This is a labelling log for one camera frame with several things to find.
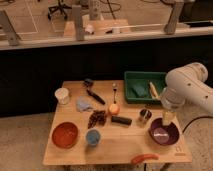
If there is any light blue towel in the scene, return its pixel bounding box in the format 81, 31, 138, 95
76, 97, 93, 112

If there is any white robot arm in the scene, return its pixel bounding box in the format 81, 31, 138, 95
160, 62, 213, 126

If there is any purple bowl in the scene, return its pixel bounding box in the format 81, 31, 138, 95
149, 118, 180, 146

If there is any metal cup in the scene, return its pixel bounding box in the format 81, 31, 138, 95
139, 109, 152, 123

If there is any yellow banana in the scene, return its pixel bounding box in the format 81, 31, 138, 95
149, 82, 159, 100

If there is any black rectangular block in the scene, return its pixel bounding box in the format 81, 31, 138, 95
111, 116, 132, 125

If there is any orange peach fruit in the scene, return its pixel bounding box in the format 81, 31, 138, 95
108, 104, 120, 115

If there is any metal spoon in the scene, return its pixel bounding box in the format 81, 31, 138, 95
112, 83, 117, 104

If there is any bunch of dark grapes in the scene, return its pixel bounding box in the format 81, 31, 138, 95
87, 110, 107, 129

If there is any blue cup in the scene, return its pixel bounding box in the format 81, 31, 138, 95
86, 129, 101, 146

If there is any red bowl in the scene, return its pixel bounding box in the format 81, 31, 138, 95
51, 122, 79, 149

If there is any white cup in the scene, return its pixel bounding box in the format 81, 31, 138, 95
55, 88, 70, 105

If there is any black office chair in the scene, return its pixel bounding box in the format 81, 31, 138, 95
47, 0, 71, 19

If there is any black cable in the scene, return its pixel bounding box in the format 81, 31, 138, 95
182, 115, 213, 134

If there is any black handled brush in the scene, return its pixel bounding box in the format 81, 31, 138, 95
84, 79, 105, 105

